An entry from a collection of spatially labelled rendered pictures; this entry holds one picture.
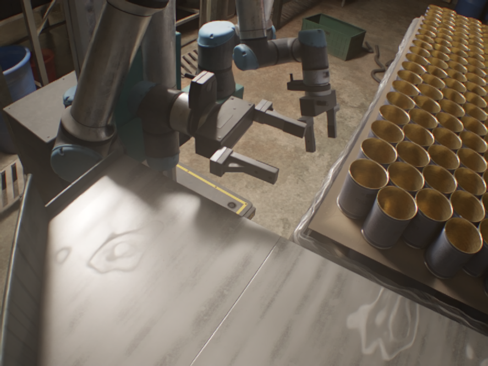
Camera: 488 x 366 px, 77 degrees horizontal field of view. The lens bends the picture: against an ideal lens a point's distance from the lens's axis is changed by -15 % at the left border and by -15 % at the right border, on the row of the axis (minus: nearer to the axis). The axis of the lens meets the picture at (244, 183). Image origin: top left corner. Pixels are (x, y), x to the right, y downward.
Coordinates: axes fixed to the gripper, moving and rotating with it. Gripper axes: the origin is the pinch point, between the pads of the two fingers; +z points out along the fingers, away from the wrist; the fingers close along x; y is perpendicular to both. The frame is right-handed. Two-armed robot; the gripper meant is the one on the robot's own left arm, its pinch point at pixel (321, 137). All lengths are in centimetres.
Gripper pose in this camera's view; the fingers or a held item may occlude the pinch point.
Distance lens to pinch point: 107.3
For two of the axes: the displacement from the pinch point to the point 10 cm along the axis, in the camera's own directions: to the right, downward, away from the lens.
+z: 1.4, 9.0, 4.1
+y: 7.5, 1.7, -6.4
